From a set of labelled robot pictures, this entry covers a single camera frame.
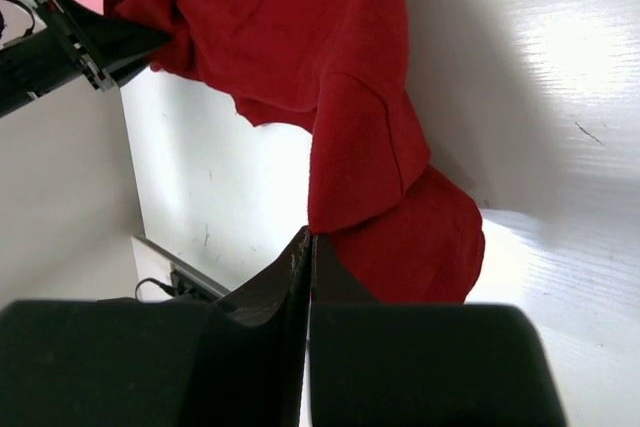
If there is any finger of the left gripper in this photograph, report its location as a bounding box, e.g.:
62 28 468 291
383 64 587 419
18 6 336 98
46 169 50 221
53 0 170 47
92 29 170 85

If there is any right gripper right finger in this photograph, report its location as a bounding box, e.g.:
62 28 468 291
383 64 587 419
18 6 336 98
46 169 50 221
308 236 566 426

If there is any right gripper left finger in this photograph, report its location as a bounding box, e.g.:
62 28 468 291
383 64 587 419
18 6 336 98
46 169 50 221
1 230 312 426

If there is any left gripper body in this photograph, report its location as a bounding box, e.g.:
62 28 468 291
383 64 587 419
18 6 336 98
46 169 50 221
1 0 115 117

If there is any dark red t shirt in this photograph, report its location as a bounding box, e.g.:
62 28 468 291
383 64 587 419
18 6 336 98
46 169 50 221
104 0 485 303

